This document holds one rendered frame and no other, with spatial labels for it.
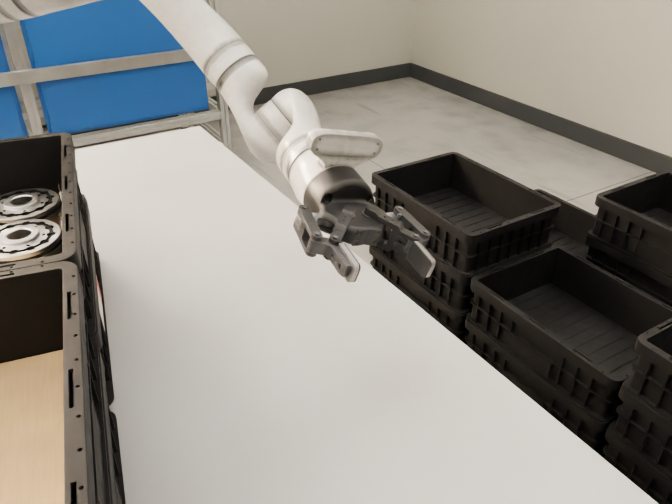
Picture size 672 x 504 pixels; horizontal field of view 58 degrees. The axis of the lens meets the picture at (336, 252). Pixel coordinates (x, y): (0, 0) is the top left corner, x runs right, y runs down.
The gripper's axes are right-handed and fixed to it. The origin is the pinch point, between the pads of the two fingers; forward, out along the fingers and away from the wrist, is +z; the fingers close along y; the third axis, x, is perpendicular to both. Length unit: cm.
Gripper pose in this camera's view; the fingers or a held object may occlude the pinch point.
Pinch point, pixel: (391, 269)
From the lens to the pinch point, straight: 61.4
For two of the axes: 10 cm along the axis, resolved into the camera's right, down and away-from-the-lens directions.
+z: 4.2, 6.1, -6.8
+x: 2.9, -8.0, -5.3
